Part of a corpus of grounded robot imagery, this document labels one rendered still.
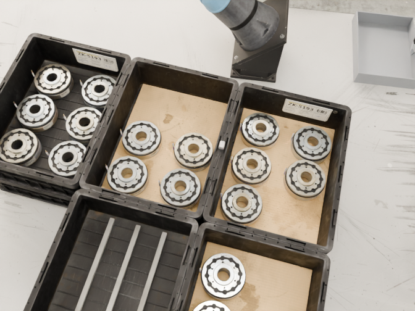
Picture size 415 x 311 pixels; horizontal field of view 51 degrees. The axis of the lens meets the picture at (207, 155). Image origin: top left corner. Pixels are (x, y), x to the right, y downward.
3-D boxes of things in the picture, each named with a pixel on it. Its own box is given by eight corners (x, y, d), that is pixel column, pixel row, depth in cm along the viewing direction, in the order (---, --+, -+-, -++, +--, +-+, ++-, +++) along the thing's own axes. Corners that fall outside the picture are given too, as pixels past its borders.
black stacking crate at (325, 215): (237, 105, 127) (241, 82, 117) (338, 129, 124) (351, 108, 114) (201, 234, 110) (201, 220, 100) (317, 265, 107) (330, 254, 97)
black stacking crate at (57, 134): (44, 59, 133) (31, 33, 122) (137, 81, 130) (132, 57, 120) (-19, 174, 115) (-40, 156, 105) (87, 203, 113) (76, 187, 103)
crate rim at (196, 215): (134, 60, 121) (133, 55, 119) (239, 85, 119) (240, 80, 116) (78, 190, 104) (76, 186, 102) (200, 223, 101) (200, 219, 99)
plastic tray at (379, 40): (351, 20, 157) (356, 10, 153) (407, 26, 157) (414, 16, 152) (353, 82, 145) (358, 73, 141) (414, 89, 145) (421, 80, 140)
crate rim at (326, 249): (239, 85, 119) (240, 80, 116) (349, 111, 116) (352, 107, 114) (201, 223, 101) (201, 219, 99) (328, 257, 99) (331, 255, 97)
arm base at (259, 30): (241, 22, 145) (222, 4, 139) (280, 1, 135) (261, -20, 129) (238, 58, 138) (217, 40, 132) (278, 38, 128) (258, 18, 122)
